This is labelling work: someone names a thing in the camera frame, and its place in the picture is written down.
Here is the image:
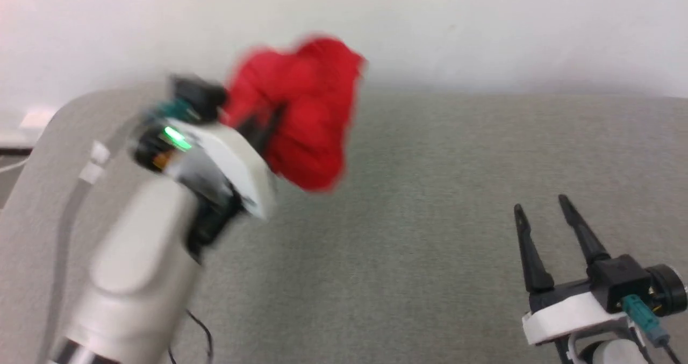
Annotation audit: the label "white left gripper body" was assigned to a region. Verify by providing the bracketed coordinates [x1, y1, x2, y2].
[133, 117, 278, 261]

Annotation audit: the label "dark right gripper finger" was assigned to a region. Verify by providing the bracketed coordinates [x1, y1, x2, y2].
[513, 203, 555, 294]
[558, 195, 611, 266]

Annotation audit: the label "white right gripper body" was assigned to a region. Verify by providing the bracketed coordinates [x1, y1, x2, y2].
[522, 278, 638, 347]

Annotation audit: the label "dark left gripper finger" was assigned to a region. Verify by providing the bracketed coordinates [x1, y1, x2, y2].
[236, 114, 267, 142]
[258, 106, 286, 155]

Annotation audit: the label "red shorts with white waistband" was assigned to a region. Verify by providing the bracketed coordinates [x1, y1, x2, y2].
[220, 35, 367, 194]

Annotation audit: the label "grey fabric sofa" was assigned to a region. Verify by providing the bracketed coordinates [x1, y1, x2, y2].
[0, 84, 688, 364]

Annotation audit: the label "black cable with teal plug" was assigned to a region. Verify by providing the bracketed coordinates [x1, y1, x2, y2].
[622, 294, 684, 364]

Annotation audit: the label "white cable tag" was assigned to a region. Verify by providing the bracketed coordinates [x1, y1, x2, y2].
[80, 140, 112, 185]

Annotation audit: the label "white wall box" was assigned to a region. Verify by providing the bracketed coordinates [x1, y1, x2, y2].
[19, 106, 58, 134]

